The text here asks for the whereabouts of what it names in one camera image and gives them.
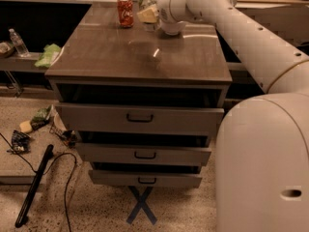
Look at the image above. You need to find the bottom grey drawer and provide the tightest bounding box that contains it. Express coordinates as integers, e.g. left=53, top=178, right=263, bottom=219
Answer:
left=89, top=170, right=202, bottom=189

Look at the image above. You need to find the top grey drawer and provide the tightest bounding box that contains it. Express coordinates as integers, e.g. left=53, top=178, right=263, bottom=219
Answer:
left=55, top=102, right=223, bottom=136

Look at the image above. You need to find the middle grey drawer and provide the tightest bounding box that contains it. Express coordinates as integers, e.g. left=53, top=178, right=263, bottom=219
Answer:
left=76, top=143, right=211, bottom=166

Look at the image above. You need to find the blue chip bag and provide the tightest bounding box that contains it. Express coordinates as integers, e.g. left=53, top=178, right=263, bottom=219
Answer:
left=9, top=130, right=30, bottom=154

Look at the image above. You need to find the green white 7up can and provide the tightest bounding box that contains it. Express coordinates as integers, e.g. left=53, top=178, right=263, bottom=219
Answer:
left=138, top=0, right=159, bottom=32

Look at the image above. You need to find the yellow sponge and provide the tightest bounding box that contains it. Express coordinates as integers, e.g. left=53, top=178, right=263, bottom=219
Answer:
left=19, top=121, right=33, bottom=133

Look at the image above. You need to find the brown bowl on shelf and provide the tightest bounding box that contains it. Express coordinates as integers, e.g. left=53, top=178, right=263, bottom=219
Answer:
left=0, top=42, right=14, bottom=58

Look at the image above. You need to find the black cable on floor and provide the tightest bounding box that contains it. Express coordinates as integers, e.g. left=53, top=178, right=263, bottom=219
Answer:
left=0, top=132, right=78, bottom=232

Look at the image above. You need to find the green snack bag on floor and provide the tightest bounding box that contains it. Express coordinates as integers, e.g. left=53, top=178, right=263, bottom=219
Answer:
left=30, top=105, right=52, bottom=131

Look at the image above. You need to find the grey drawer cabinet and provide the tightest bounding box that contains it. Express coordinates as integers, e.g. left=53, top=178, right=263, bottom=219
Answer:
left=45, top=6, right=232, bottom=177

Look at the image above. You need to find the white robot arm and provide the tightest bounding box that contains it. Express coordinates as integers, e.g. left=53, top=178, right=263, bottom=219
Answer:
left=156, top=0, right=309, bottom=232

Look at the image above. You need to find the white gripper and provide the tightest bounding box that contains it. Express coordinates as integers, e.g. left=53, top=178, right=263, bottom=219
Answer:
left=137, top=0, right=200, bottom=24

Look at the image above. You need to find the black bar on floor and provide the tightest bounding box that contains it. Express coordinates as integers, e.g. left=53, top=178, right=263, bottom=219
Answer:
left=14, top=144, right=54, bottom=228

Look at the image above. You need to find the orange soda can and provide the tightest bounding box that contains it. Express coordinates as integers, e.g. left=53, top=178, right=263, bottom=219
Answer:
left=117, top=0, right=134, bottom=28

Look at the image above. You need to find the white bowl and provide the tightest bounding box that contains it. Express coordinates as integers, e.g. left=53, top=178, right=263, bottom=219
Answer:
left=161, top=21, right=186, bottom=36

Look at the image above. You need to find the grey drawer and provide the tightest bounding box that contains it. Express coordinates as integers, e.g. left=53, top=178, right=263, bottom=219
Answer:
left=76, top=143, right=211, bottom=166
left=55, top=102, right=223, bottom=136
left=89, top=170, right=202, bottom=189

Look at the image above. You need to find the clear plastic water bottle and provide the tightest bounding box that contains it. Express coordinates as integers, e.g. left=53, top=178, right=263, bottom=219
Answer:
left=9, top=28, right=29, bottom=57

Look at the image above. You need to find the blue tape cross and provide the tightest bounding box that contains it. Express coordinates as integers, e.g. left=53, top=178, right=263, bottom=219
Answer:
left=126, top=186, right=157, bottom=225

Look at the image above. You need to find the wire basket on floor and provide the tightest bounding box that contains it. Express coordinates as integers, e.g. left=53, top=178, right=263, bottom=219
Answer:
left=49, top=113, right=77, bottom=149

